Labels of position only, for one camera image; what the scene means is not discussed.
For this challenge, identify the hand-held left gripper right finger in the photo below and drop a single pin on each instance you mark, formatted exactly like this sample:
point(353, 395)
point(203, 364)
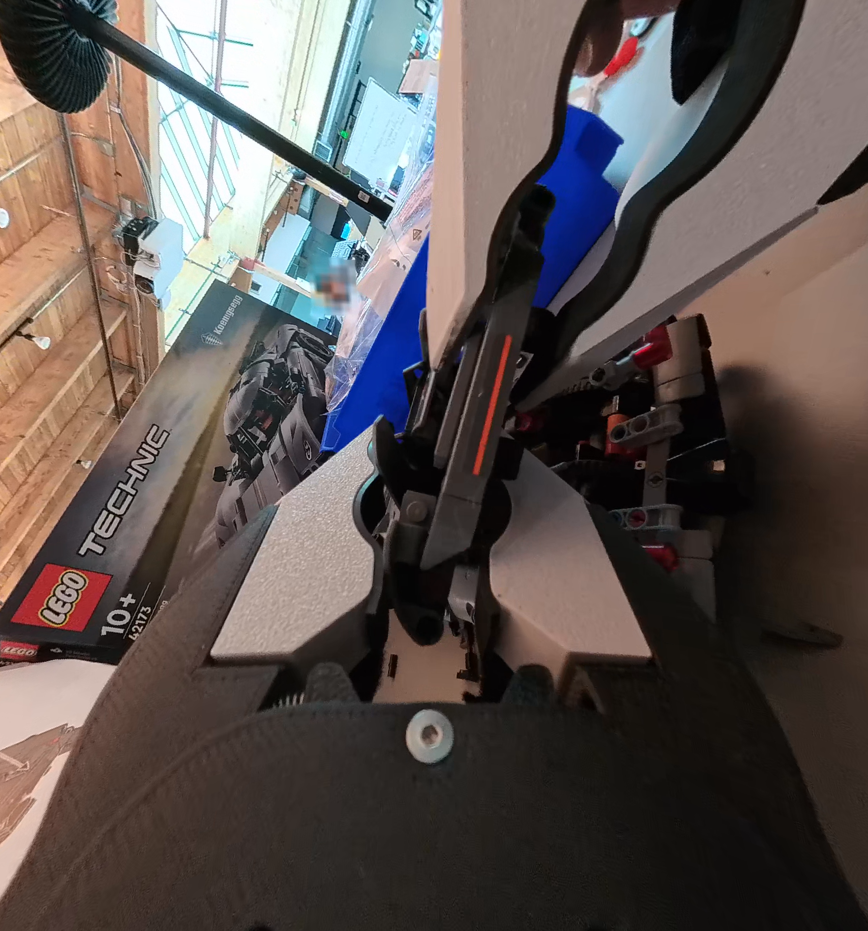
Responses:
point(565, 582)

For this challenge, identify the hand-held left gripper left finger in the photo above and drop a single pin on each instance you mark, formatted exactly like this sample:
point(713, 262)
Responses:
point(296, 582)

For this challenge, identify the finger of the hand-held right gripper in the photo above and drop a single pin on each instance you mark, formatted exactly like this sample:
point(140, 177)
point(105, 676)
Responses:
point(768, 182)
point(492, 109)

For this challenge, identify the grey lego door panel assembly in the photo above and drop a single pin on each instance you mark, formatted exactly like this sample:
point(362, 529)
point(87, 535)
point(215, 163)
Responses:
point(477, 422)

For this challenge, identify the dark lego set box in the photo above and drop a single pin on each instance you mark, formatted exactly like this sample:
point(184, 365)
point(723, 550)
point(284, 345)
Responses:
point(150, 473)

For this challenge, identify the grey lego hinge panel piece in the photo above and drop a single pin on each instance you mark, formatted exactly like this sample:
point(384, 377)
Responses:
point(805, 633)

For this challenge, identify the person's right hand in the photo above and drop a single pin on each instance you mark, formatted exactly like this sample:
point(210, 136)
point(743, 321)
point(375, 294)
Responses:
point(598, 43)

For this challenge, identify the whiteboard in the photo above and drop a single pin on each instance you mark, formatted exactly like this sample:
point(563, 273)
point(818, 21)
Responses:
point(376, 131)

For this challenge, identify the clear plastic parts bags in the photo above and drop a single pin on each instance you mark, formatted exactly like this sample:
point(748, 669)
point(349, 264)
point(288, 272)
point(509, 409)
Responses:
point(397, 240)

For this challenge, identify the blue plastic bin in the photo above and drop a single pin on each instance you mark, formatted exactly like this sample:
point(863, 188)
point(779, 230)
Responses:
point(376, 378)

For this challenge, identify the black metal pole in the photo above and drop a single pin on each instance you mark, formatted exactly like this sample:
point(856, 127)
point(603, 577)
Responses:
point(259, 138)

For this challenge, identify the white instruction booklet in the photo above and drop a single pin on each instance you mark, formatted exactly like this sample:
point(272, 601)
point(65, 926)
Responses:
point(12, 698)

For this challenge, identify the black ribbed round fixture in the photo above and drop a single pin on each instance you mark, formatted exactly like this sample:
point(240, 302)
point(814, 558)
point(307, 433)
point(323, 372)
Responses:
point(48, 51)

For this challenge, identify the white wall-mounted box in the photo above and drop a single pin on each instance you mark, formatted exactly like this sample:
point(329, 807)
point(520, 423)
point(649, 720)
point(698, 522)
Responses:
point(161, 251)

